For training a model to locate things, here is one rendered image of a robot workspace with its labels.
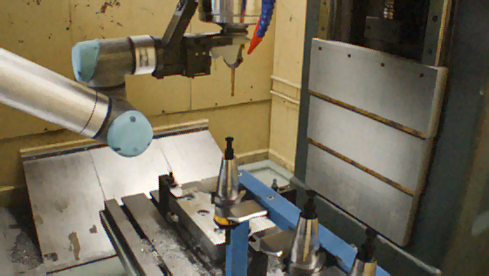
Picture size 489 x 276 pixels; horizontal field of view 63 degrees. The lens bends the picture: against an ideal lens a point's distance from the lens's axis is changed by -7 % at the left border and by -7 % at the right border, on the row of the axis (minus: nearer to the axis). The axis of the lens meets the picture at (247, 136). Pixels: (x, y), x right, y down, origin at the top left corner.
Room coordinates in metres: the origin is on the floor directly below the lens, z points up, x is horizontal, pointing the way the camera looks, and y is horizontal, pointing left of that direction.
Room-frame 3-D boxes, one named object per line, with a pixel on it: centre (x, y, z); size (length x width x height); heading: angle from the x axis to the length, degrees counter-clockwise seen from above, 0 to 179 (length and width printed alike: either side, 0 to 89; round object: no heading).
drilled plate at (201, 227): (1.03, 0.05, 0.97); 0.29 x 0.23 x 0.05; 32
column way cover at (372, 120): (1.17, -0.34, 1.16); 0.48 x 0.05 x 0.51; 32
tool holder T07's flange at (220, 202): (0.68, 0.03, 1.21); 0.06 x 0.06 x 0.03
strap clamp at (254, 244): (0.86, -0.01, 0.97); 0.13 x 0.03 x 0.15; 32
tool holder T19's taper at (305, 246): (0.50, -0.09, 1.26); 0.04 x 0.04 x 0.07
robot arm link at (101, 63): (0.78, 0.28, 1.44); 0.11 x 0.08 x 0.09; 122
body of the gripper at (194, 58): (0.87, 0.15, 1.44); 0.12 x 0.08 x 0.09; 122
